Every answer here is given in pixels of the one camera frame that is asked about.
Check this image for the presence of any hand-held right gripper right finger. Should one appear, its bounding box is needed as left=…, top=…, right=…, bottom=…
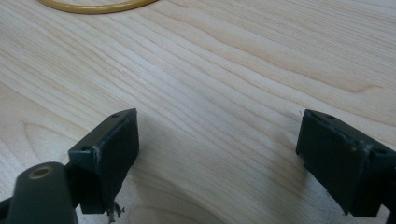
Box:
left=295, top=108, right=396, bottom=218

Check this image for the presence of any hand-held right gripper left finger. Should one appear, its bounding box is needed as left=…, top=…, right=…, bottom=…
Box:
left=67, top=107, right=140, bottom=216

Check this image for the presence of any yellow round rim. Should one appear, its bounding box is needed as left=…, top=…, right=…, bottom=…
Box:
left=36, top=0, right=159, bottom=15

